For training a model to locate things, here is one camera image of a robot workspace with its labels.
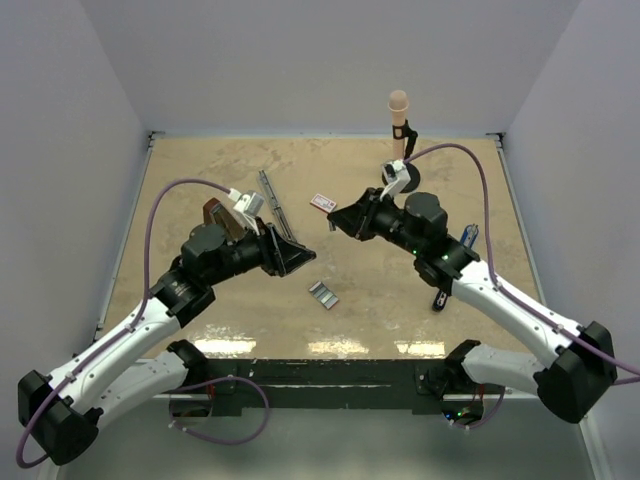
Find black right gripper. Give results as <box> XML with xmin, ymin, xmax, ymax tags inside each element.
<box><xmin>327</xmin><ymin>188</ymin><xmax>423</xmax><ymax>257</ymax></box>

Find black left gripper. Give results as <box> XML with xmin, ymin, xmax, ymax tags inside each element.
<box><xmin>206</xmin><ymin>216</ymin><xmax>316</xmax><ymax>286</ymax></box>

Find grey stapler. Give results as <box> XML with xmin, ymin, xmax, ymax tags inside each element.
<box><xmin>258</xmin><ymin>170</ymin><xmax>296</xmax><ymax>241</ymax></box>

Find red white staple box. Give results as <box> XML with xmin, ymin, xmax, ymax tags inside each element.
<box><xmin>310</xmin><ymin>193</ymin><xmax>337</xmax><ymax>214</ymax></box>

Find blue stapler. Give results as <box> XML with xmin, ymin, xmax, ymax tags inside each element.
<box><xmin>431</xmin><ymin>223</ymin><xmax>481</xmax><ymax>313</ymax></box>

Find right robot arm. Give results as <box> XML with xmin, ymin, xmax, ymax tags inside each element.
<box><xmin>327</xmin><ymin>188</ymin><xmax>617</xmax><ymax>424</ymax></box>

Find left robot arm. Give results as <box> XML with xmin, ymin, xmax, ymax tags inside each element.
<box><xmin>17</xmin><ymin>223</ymin><xmax>316</xmax><ymax>465</ymax></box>

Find brown wooden metronome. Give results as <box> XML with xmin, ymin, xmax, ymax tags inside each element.
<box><xmin>202</xmin><ymin>197</ymin><xmax>246</xmax><ymax>244</ymax></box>

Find beige microphone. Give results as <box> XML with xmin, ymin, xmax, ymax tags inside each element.
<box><xmin>388</xmin><ymin>90</ymin><xmax>409</xmax><ymax>160</ymax></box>

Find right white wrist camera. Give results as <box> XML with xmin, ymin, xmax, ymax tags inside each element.
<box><xmin>380</xmin><ymin>159</ymin><xmax>411</xmax><ymax>199</ymax></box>

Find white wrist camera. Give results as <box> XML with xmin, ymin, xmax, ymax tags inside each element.
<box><xmin>227</xmin><ymin>188</ymin><xmax>264</xmax><ymax>234</ymax></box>
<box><xmin>380</xmin><ymin>159</ymin><xmax>411</xmax><ymax>199</ymax></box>

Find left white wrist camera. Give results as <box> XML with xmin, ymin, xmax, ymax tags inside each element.
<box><xmin>227</xmin><ymin>188</ymin><xmax>264</xmax><ymax>234</ymax></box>

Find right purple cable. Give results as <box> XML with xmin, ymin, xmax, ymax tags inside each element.
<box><xmin>402</xmin><ymin>143</ymin><xmax>640</xmax><ymax>386</ymax></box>

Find purple cable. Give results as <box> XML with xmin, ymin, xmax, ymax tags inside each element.
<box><xmin>14</xmin><ymin>178</ymin><xmax>241</xmax><ymax>470</ymax></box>
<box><xmin>402</xmin><ymin>143</ymin><xmax>640</xmax><ymax>386</ymax></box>

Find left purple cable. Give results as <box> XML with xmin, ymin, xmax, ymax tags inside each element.
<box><xmin>14</xmin><ymin>178</ymin><xmax>241</xmax><ymax>470</ymax></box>

